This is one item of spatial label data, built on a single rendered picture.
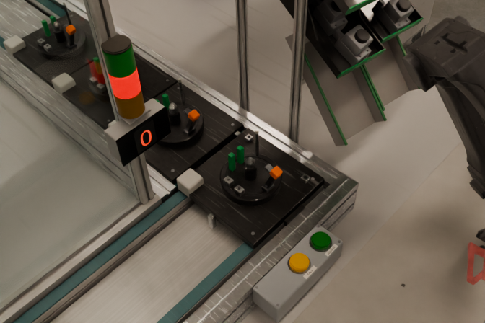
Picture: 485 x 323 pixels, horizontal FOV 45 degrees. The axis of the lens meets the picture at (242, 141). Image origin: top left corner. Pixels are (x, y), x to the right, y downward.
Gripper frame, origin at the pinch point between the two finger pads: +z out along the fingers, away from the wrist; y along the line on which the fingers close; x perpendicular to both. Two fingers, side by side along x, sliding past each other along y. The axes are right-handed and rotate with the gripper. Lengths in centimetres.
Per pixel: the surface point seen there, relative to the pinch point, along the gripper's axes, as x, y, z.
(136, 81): -69, 23, 5
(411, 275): -8.2, -19.1, 3.4
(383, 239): -16.8, -22.8, -0.7
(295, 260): -30.8, -6.0, 15.1
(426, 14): -45, -158, -133
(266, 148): -51, -19, -4
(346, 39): -45, 3, -29
